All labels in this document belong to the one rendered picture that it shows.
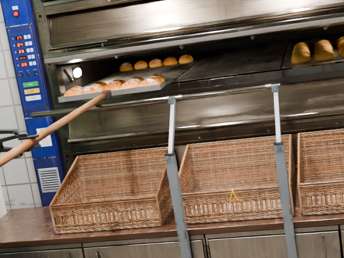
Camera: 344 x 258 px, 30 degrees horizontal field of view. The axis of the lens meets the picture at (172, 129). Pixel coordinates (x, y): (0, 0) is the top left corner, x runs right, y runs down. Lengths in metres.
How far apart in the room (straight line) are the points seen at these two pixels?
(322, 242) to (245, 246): 0.34
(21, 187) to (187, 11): 1.39
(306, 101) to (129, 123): 0.94
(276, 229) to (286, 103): 0.71
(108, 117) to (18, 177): 0.66
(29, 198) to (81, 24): 1.06
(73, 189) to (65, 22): 0.89
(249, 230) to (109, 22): 1.31
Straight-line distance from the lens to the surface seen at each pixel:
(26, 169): 3.76
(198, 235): 3.00
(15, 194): 3.84
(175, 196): 2.88
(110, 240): 3.11
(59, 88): 3.57
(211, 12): 3.30
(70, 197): 3.44
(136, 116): 3.47
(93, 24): 3.46
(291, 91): 3.33
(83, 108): 2.89
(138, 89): 3.26
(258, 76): 3.31
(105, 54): 3.29
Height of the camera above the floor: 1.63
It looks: 12 degrees down
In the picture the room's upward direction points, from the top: 9 degrees counter-clockwise
